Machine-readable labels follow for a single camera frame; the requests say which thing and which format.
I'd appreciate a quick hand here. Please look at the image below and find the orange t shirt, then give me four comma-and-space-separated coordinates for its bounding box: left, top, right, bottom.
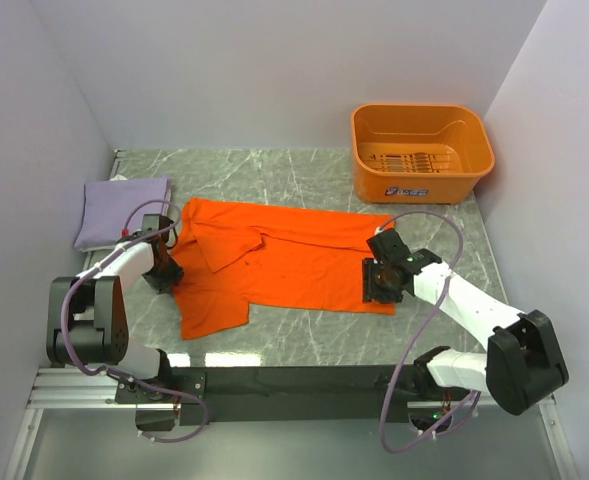
172, 198, 395, 340

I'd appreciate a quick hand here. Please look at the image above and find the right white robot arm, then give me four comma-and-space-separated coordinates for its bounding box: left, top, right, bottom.
362, 229, 569, 415

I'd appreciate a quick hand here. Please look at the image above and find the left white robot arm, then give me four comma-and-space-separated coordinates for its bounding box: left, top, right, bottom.
45, 214, 184, 402

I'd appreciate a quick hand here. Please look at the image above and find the folded purple t shirt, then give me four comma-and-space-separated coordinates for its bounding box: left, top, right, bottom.
74, 176, 170, 252

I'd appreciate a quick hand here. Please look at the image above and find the orange plastic basket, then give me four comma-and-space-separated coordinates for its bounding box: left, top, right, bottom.
351, 104, 495, 205

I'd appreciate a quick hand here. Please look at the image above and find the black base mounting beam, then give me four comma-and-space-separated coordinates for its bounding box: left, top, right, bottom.
113, 364, 470, 436

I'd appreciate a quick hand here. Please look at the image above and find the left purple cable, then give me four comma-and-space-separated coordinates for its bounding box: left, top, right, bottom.
60, 199, 210, 445

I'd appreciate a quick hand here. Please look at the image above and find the aluminium table edge rail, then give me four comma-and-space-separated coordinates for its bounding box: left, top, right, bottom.
48, 147, 127, 369

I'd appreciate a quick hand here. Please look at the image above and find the front aluminium rail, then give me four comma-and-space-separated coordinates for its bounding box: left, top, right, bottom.
23, 363, 556, 412

